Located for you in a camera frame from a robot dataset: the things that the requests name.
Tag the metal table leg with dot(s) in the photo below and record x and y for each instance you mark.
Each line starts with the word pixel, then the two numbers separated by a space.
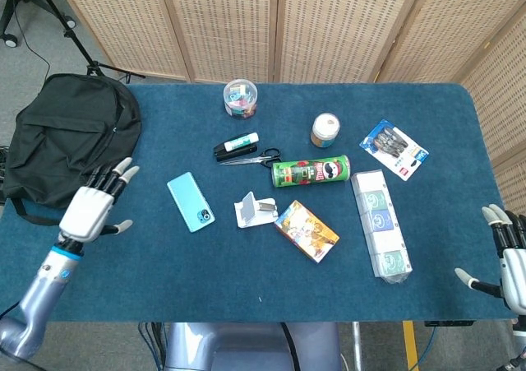
pixel 357 346

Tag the green Pringles can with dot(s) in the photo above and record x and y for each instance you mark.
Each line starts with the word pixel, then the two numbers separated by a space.
pixel 308 172

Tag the black stapler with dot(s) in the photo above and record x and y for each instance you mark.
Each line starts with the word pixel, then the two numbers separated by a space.
pixel 230 154

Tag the white folding phone stand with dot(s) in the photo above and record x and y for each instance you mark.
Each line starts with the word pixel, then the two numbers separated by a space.
pixel 246 219

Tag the wrapped tissue pack bundle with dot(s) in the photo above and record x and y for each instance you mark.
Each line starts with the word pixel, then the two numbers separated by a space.
pixel 380 223

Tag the blister pack of clips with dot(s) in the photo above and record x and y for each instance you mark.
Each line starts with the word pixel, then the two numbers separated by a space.
pixel 392 147

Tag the black power strip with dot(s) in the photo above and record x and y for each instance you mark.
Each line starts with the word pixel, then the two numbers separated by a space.
pixel 450 323

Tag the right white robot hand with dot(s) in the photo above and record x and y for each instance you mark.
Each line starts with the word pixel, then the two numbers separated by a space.
pixel 513 264

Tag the light blue smartphone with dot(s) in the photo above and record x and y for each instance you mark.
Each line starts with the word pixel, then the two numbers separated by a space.
pixel 187 200

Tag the clear jar of binder clips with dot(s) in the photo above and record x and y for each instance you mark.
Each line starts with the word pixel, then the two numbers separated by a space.
pixel 241 99

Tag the blue velvet tablecloth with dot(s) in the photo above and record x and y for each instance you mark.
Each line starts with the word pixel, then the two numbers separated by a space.
pixel 205 272

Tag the yellow orange snack box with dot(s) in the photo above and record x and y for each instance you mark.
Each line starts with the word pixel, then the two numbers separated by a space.
pixel 306 231

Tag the black office chair base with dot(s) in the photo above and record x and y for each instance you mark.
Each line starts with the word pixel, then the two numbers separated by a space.
pixel 10 40

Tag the white lidded snack jar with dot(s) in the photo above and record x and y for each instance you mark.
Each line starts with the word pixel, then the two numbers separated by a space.
pixel 325 129

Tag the black tripod stand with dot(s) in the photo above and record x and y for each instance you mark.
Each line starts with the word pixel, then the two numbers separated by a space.
pixel 87 56

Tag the black backpack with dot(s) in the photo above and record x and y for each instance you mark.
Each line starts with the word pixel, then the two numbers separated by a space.
pixel 70 132

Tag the white green glue stick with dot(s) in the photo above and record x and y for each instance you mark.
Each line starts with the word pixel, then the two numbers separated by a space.
pixel 242 141

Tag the yellow post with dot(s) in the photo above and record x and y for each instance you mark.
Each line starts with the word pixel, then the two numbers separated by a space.
pixel 411 346

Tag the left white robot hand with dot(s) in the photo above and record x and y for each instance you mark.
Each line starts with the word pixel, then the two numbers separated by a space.
pixel 86 212

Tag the woven wooden folding screen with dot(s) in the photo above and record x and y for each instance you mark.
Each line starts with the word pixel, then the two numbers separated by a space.
pixel 328 25

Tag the silver robot torso base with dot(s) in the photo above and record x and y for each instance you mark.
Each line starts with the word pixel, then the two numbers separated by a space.
pixel 246 346

